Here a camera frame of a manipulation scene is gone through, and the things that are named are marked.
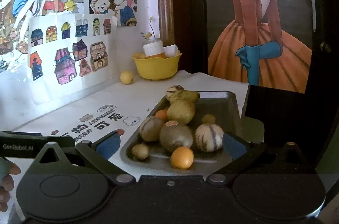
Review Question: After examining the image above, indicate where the striped pepino melon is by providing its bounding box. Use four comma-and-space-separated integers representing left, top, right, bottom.
195, 124, 224, 152
165, 85, 184, 101

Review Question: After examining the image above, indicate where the small brown-green fruit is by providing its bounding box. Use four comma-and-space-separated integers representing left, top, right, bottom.
132, 144, 149, 160

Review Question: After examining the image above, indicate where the small olive fruit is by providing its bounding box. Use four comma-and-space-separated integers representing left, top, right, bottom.
201, 114, 216, 124

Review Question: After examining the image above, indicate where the tan striped round fruit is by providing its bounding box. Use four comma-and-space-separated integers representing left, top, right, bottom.
139, 116, 164, 142

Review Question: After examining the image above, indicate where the small orange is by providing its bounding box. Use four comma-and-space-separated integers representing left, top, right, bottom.
170, 146, 194, 170
155, 109, 168, 123

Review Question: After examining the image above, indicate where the brown kiwi-like fruit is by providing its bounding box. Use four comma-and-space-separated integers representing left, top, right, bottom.
159, 121, 193, 152

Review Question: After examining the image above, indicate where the large yellow-brown pear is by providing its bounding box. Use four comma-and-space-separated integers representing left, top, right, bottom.
167, 99, 195, 124

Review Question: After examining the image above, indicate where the yellow-green pear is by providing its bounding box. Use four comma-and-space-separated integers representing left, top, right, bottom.
169, 90, 200, 104

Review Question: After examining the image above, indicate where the person's left hand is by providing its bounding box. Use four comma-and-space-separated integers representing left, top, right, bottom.
0, 157, 21, 212

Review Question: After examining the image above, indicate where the white printed table cover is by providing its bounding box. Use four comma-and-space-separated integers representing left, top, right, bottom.
18, 72, 248, 171

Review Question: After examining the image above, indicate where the dark metal baking tray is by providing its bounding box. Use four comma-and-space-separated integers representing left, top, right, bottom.
120, 91, 247, 178

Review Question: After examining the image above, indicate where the yellow lemon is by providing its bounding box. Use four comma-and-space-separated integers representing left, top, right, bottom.
119, 71, 134, 85

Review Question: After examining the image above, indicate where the yellow plastic bowl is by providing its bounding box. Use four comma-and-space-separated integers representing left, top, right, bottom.
132, 53, 182, 81

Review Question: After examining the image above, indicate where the colourful houses drawing sheet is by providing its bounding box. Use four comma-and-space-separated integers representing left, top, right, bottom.
28, 14, 118, 104

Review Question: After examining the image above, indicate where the white paper cup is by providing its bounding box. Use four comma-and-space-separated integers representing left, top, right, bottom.
163, 44, 179, 58

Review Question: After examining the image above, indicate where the yellow flower twig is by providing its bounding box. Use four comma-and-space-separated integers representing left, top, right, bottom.
140, 16, 156, 41

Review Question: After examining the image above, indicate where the woman in orange dress poster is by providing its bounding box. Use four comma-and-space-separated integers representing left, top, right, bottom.
207, 0, 311, 93

